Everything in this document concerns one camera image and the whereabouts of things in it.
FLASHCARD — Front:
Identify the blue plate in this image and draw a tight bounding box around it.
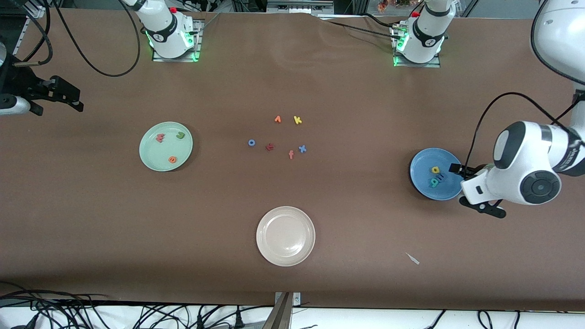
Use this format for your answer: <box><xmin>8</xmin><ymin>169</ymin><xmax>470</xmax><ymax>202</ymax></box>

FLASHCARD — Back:
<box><xmin>409</xmin><ymin>147</ymin><xmax>466</xmax><ymax>201</ymax></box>

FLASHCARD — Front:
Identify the green plate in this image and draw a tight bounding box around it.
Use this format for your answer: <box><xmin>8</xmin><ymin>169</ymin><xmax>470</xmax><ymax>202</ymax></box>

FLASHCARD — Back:
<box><xmin>139</xmin><ymin>121</ymin><xmax>194</xmax><ymax>172</ymax></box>

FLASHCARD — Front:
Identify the orange flower bunch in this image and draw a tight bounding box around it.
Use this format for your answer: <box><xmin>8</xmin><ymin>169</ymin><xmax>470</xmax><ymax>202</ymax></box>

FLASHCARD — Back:
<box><xmin>377</xmin><ymin>0</ymin><xmax>423</xmax><ymax>12</ymax></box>

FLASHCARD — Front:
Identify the beige plate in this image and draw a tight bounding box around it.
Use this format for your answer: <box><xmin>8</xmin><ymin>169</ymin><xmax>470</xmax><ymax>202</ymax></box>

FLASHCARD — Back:
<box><xmin>256</xmin><ymin>206</ymin><xmax>316</xmax><ymax>267</ymax></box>

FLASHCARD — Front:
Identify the brown table cover sheet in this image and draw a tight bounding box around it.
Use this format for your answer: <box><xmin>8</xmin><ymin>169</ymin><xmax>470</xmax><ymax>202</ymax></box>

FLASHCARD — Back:
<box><xmin>0</xmin><ymin>8</ymin><xmax>585</xmax><ymax>312</ymax></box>

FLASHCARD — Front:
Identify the grey metal box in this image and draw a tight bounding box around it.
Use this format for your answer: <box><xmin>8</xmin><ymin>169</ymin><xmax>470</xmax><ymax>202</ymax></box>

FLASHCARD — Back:
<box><xmin>266</xmin><ymin>0</ymin><xmax>334</xmax><ymax>14</ymax></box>

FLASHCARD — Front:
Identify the grey metal bar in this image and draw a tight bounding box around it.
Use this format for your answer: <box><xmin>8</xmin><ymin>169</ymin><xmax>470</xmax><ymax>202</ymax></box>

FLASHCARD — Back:
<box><xmin>262</xmin><ymin>292</ymin><xmax>293</xmax><ymax>329</ymax></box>

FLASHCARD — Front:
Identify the aluminium frame profile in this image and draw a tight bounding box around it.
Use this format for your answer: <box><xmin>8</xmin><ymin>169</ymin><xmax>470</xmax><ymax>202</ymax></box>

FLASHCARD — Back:
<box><xmin>9</xmin><ymin>0</ymin><xmax>46</xmax><ymax>64</ymax></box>

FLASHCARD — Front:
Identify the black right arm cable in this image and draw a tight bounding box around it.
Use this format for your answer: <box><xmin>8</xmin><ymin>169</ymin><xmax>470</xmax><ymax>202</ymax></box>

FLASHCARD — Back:
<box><xmin>0</xmin><ymin>0</ymin><xmax>142</xmax><ymax>78</ymax></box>

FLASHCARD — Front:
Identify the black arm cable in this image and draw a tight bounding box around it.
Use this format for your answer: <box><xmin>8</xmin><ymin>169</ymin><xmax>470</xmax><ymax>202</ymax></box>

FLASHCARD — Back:
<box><xmin>0</xmin><ymin>0</ymin><xmax>142</xmax><ymax>78</ymax></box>
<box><xmin>464</xmin><ymin>0</ymin><xmax>585</xmax><ymax>170</ymax></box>

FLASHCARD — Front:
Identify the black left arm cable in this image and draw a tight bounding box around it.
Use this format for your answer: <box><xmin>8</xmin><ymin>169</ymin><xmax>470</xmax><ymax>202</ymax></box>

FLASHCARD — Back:
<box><xmin>464</xmin><ymin>0</ymin><xmax>585</xmax><ymax>170</ymax></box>

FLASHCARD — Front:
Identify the thin black table cable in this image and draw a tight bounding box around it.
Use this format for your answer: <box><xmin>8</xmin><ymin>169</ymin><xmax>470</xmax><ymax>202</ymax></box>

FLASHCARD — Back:
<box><xmin>361</xmin><ymin>13</ymin><xmax>399</xmax><ymax>31</ymax></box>
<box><xmin>325</xmin><ymin>19</ymin><xmax>402</xmax><ymax>41</ymax></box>

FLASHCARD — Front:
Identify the black cable with plug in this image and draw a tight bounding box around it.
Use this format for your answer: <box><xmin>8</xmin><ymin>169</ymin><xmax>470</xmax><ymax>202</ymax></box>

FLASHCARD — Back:
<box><xmin>194</xmin><ymin>305</ymin><xmax>220</xmax><ymax>329</ymax></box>
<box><xmin>231</xmin><ymin>305</ymin><xmax>256</xmax><ymax>329</ymax></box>

